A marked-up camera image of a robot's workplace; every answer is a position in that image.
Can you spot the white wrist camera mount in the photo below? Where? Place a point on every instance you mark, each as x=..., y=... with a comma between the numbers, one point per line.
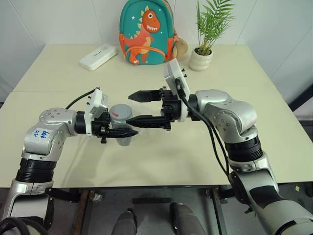
x=174, y=71
x=96, y=104

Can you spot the white ribbed plant pot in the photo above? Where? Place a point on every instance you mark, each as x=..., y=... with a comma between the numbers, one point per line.
x=201, y=61

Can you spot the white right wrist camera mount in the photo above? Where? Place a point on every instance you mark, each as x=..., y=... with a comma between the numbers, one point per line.
x=174, y=71

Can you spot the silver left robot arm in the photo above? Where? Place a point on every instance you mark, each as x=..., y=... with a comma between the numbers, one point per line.
x=46, y=137

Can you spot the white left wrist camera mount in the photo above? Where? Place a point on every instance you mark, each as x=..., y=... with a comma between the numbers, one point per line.
x=96, y=104

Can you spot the tan plush backpack pendant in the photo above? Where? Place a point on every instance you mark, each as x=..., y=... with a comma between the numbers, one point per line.
x=180, y=47

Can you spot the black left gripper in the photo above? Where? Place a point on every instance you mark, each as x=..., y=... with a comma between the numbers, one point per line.
x=99, y=127

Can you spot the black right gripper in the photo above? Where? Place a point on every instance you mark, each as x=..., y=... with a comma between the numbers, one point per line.
x=171, y=107

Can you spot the rusty metal table leg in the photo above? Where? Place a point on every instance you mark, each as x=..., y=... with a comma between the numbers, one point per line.
x=82, y=210

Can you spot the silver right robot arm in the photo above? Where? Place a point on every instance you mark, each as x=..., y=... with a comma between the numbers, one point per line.
x=234, y=115

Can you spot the black flat bar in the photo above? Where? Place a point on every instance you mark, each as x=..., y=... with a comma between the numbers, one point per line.
x=151, y=200

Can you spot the dark rounded grey shape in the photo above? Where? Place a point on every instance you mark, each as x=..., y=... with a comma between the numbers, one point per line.
x=185, y=220
x=125, y=222

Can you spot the white rectangular box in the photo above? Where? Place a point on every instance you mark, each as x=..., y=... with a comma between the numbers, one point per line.
x=97, y=56

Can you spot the black object beside table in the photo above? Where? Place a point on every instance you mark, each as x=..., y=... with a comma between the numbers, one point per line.
x=302, y=102

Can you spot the dark metal table leg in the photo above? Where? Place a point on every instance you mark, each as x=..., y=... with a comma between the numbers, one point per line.
x=217, y=210

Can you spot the grey plastic cup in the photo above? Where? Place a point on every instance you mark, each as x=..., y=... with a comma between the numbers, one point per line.
x=121, y=115

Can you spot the green palm plant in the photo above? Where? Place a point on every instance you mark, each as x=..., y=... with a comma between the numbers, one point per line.
x=211, y=22

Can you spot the teal dinosaur backpack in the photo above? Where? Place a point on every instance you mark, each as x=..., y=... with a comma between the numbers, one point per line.
x=144, y=31

